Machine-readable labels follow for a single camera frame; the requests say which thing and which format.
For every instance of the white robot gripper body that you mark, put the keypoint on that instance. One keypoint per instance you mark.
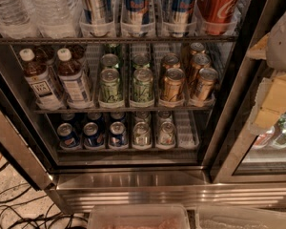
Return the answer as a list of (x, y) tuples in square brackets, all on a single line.
[(283, 43)]

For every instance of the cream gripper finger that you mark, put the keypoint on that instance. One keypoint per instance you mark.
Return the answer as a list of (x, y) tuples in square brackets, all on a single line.
[(258, 50), (270, 104)]

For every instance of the green can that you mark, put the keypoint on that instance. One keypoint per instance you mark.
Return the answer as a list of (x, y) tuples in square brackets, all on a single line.
[(110, 60), (113, 48), (110, 86), (140, 60), (142, 85)]

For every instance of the red can behind glass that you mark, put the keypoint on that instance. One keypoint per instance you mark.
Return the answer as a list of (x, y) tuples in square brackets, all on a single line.
[(262, 140)]

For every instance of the right front gold can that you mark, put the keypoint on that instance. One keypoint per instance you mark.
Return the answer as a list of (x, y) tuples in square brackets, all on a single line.
[(205, 83)]

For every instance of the gold can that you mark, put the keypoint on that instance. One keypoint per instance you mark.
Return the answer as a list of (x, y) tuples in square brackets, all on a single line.
[(198, 61), (195, 48), (205, 83), (170, 60), (172, 86)]

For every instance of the right rear gold can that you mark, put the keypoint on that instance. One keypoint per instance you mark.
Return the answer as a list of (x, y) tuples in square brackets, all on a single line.
[(195, 48)]

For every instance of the red Coca-Cola can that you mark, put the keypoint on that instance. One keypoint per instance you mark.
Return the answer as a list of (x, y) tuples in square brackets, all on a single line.
[(217, 14)]

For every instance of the right glass fridge door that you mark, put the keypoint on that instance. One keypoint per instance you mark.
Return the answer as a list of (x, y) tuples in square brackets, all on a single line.
[(230, 139)]

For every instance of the left front gold can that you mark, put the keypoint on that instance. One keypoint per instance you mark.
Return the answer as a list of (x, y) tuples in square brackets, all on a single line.
[(172, 86)]

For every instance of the left rear gold can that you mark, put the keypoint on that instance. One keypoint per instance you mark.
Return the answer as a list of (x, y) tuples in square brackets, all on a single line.
[(170, 60)]

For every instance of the right Red Bull can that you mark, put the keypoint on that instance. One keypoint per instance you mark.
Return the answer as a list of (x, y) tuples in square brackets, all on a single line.
[(177, 15)]

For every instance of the red bull can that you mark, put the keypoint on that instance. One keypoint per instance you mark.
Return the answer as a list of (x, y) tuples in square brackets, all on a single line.
[(137, 15), (177, 15)]

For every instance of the empty clear can tray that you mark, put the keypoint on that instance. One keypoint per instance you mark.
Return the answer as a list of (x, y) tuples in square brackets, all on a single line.
[(187, 136)]

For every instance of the right rear silver can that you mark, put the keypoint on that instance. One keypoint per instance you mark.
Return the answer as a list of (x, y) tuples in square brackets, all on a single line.
[(164, 116)]

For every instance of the right front silver can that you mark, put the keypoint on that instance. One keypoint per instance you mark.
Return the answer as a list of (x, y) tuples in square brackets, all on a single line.
[(166, 135)]

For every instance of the left rear silver can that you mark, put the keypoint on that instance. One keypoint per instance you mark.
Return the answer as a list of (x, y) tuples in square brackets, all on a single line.
[(142, 116)]

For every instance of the middle Red Bull can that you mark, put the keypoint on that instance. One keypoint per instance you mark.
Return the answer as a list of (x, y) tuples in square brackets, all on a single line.
[(137, 15)]

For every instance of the left front silver can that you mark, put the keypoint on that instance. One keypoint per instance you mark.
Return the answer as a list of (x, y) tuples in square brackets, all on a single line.
[(141, 134)]

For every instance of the stainless steel fridge cabinet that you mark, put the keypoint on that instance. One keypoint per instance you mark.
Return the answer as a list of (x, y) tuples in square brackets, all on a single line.
[(85, 180)]

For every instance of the right front Pepsi can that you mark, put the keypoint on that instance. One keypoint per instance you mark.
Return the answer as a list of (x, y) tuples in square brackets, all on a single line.
[(118, 134)]

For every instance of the silver blue energy drink can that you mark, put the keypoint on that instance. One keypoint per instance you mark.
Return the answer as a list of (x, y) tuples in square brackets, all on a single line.
[(98, 14)]

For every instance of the middle rear Pepsi can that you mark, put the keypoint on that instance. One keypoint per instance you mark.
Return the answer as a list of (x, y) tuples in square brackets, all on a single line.
[(96, 117)]

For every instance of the middle front Pepsi can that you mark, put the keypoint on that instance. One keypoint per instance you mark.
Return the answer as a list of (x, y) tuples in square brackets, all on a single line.
[(93, 138)]

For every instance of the left rear Pepsi can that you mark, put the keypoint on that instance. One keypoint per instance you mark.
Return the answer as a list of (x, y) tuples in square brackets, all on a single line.
[(71, 118)]

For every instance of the left front Pepsi can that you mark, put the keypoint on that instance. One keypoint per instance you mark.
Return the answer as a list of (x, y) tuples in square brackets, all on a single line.
[(69, 139)]

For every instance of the right clear plastic bin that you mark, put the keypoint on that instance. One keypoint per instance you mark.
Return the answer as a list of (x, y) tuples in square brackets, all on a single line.
[(228, 217)]

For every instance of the clear plastic bin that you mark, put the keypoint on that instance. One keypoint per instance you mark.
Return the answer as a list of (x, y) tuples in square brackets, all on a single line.
[(228, 217), (139, 216)]

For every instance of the right rear tea bottle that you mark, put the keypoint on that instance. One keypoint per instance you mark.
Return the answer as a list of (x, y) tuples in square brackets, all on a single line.
[(77, 53)]

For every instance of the right front tea bottle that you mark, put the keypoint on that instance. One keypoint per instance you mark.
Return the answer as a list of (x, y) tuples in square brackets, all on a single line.
[(74, 79)]

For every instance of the left clear plastic bin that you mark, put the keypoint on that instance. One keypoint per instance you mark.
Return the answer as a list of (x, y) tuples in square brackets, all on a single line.
[(139, 216)]

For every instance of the bottom wire shelf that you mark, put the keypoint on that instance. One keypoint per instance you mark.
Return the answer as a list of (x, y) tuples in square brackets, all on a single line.
[(125, 150)]

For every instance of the wire shelf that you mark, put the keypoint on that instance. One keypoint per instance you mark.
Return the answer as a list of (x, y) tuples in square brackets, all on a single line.
[(117, 40), (121, 109), (125, 150)]

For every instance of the middle wire shelf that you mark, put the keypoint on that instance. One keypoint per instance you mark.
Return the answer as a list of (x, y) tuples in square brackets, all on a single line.
[(121, 109)]

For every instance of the top wire shelf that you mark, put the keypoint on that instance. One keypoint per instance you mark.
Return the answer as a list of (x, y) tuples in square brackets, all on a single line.
[(117, 40)]

